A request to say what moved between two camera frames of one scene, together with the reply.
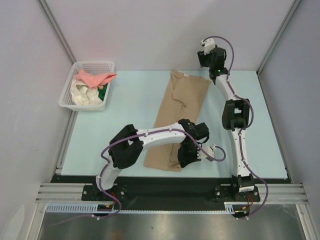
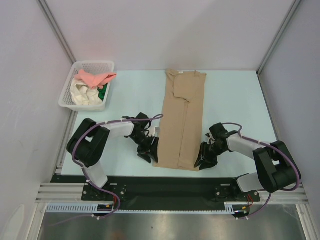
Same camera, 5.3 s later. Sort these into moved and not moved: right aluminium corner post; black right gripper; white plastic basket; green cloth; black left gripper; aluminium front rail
Moved: black right gripper; black left gripper
Not moved: aluminium front rail; right aluminium corner post; white plastic basket; green cloth
